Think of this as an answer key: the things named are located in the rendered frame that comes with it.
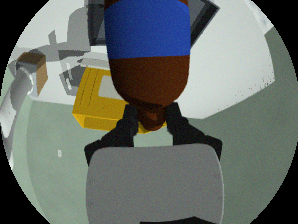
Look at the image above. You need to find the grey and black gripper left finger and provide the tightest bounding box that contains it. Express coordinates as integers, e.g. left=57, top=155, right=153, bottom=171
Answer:
left=84, top=104, right=139, bottom=167

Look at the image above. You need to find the yellow crate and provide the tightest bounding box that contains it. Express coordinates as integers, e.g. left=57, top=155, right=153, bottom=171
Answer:
left=72, top=67, right=129, bottom=131

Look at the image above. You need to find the brown bottle with blue label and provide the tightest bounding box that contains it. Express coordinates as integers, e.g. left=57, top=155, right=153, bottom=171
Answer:
left=104, top=0, right=191, bottom=131

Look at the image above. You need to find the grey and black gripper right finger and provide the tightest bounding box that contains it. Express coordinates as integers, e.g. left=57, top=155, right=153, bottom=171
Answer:
left=166, top=102, right=222, bottom=162

